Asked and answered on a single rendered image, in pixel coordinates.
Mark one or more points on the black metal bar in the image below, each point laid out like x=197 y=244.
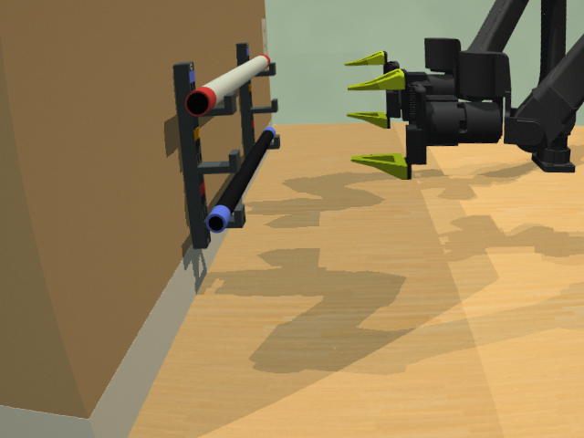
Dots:
x=219 y=217

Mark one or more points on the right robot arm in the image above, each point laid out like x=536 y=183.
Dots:
x=443 y=56

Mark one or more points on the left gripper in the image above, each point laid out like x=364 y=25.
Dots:
x=436 y=122

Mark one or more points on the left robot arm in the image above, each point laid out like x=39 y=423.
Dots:
x=484 y=75

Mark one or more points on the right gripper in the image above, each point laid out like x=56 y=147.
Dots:
x=392 y=96

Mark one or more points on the white tube with red ends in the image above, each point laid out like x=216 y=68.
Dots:
x=203 y=99

